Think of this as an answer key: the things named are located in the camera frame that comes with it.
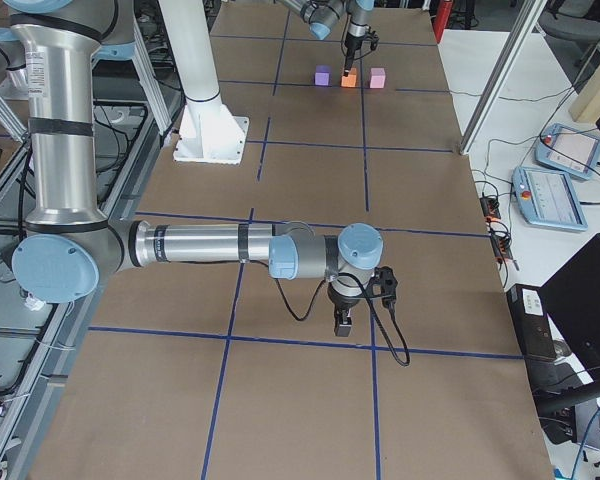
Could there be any orange black connector strip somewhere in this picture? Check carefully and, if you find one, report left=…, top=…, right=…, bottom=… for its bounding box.
left=479, top=194, right=519, bottom=270

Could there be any near teach pendant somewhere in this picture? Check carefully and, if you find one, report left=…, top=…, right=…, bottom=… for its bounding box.
left=512, top=166, right=588, bottom=232

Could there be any blue tape line crosswise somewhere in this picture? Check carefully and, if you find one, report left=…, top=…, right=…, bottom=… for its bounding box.
left=88, top=326, right=523, bottom=360

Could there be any teach pendant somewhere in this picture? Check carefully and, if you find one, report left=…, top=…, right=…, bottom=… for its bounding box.
left=512, top=166, right=588, bottom=232
left=535, top=123, right=600, bottom=180

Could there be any pink block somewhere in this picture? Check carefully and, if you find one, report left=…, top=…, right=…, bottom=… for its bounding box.
left=369, top=67, right=386, bottom=89

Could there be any far teach pendant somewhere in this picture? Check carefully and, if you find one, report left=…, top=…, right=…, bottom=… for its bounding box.
left=535, top=123, right=600, bottom=180

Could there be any blue tape line lengthwise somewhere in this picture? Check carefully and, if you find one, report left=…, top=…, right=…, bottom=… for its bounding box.
left=357, top=53, right=382, bottom=480

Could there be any aluminium frame post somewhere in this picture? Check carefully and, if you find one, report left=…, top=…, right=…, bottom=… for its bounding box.
left=459, top=0, right=546, bottom=155

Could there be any brown paper table cover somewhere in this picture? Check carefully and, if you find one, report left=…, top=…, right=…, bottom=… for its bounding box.
left=29, top=3, right=552, bottom=479

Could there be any orange block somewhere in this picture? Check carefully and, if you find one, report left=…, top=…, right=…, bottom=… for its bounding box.
left=340, top=68, right=358, bottom=88

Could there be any black monitor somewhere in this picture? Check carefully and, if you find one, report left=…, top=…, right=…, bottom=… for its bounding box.
left=536, top=233, right=600, bottom=416

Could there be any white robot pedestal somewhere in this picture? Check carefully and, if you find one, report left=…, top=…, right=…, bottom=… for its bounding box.
left=159, top=0, right=249, bottom=165

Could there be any black computer box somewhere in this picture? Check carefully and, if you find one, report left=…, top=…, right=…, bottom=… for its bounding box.
left=506, top=284, right=556, bottom=362

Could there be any purple block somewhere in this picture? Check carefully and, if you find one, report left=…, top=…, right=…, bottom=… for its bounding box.
left=314, top=65, right=331, bottom=86

